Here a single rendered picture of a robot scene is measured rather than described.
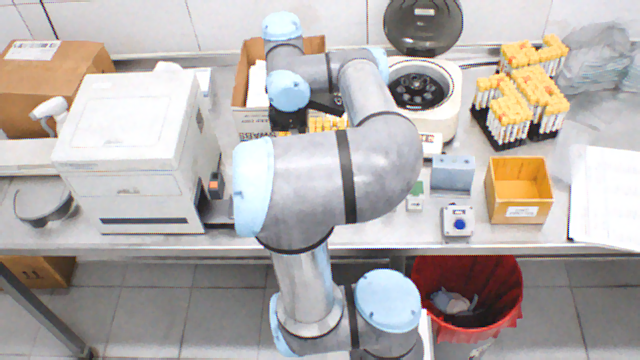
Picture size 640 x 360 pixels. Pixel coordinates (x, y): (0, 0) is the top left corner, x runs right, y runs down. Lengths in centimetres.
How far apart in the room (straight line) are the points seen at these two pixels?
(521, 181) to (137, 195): 94
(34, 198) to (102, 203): 34
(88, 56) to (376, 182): 125
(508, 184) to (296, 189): 93
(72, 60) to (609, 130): 150
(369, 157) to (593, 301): 186
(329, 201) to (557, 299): 182
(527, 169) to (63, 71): 127
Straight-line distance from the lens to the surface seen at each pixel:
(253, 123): 154
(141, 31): 186
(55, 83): 172
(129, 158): 126
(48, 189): 171
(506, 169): 147
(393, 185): 66
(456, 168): 140
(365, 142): 66
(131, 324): 242
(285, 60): 104
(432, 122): 149
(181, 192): 131
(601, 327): 239
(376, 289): 102
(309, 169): 64
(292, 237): 69
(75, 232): 158
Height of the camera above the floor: 205
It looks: 52 degrees down
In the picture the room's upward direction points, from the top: 7 degrees counter-clockwise
